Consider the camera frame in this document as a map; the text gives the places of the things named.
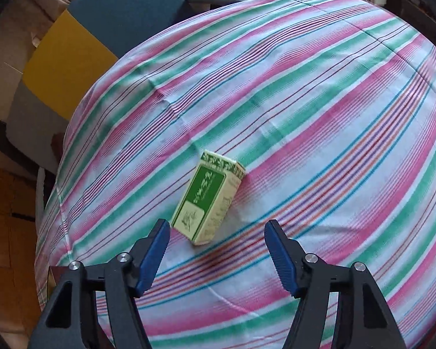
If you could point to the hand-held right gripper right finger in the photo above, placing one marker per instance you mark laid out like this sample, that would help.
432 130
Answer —
281 261

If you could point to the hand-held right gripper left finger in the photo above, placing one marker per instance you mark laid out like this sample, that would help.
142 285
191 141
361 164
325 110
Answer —
152 258

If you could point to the green white carton box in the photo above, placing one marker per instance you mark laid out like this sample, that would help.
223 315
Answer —
203 203

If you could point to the black rolled mat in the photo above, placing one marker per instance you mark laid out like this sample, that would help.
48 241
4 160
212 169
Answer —
0 134

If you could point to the grey yellow blue chair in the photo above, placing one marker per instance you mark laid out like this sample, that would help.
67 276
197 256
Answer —
76 61

